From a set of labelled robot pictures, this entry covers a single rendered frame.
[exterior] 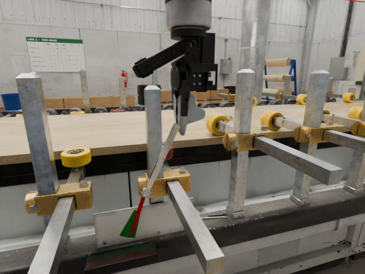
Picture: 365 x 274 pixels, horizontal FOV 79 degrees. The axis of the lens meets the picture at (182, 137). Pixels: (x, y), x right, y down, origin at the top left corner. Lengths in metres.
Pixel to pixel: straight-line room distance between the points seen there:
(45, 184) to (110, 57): 7.19
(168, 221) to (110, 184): 0.27
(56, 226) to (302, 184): 0.70
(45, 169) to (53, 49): 7.19
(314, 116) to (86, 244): 0.74
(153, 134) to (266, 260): 1.02
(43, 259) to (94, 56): 7.36
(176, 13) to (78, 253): 0.59
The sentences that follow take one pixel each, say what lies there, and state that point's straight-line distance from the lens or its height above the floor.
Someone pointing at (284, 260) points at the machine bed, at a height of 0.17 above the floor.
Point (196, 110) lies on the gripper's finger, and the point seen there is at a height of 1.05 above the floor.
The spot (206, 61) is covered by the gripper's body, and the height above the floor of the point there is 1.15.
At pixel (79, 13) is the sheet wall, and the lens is 7.83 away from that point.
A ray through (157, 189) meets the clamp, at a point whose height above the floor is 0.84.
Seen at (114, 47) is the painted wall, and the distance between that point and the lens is 7.73.
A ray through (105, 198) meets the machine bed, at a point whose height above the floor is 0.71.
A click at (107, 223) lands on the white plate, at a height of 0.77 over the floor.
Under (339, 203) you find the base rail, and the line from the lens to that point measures 0.98.
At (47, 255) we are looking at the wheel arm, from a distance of 0.44.
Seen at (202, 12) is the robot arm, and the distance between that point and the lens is 0.46.
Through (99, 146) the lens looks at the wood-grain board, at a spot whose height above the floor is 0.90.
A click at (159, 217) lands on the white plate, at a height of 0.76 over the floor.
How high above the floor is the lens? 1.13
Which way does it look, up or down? 16 degrees down
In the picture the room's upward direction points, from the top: straight up
